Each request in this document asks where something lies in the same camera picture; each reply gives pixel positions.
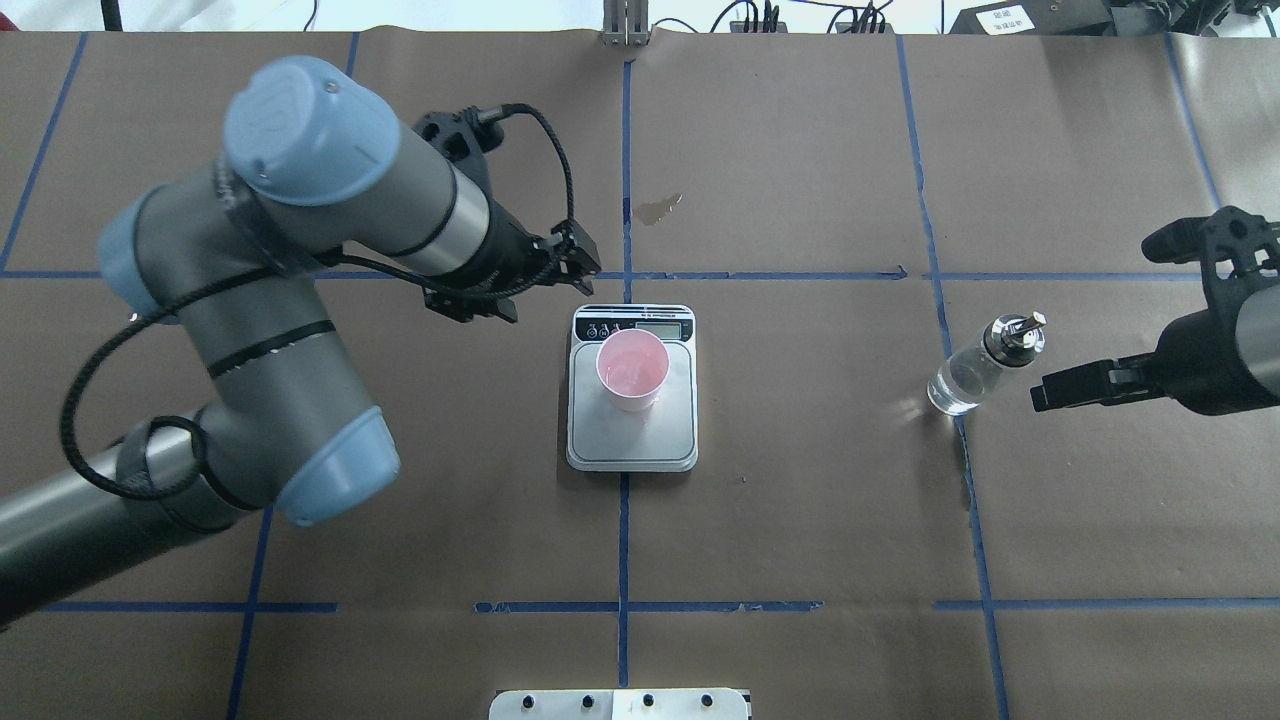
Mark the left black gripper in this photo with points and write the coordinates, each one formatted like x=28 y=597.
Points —
x=507 y=251

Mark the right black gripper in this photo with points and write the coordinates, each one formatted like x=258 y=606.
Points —
x=1198 y=365

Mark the glass sauce bottle steel cap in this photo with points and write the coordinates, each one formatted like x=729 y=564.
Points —
x=1005 y=346

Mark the pink plastic cup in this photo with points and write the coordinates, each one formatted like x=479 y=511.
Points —
x=632 y=365

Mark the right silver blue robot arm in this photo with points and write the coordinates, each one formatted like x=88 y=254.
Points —
x=1253 y=336

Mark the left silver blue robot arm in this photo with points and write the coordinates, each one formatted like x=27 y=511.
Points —
x=315 y=170

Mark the silver digital kitchen scale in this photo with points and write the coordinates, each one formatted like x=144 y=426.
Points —
x=661 y=439

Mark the black box with label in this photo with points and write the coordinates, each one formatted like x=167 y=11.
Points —
x=1046 y=18

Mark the aluminium frame post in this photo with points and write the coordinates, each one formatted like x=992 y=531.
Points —
x=625 y=23

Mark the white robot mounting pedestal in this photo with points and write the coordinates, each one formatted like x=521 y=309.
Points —
x=642 y=703

